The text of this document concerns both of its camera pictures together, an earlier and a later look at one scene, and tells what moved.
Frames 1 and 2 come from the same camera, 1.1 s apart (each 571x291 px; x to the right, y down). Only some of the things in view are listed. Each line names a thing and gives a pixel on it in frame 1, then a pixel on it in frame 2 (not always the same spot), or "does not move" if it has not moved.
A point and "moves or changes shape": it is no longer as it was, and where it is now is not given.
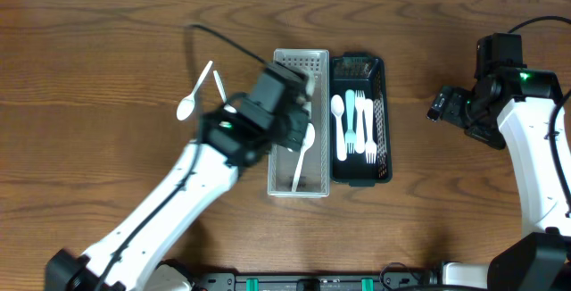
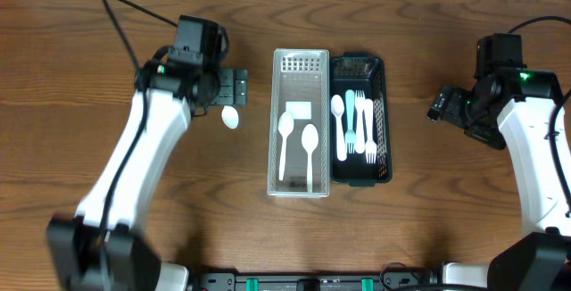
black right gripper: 452,104 does not move
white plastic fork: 370,150 does not move
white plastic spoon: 308,141 moves or changes shape
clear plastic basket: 314,180 does not move
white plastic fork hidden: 359,137 does not move
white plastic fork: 350,103 does not move
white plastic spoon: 337,104 does not move
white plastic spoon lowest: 307,105 moves or changes shape
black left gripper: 297,127 to 238,87
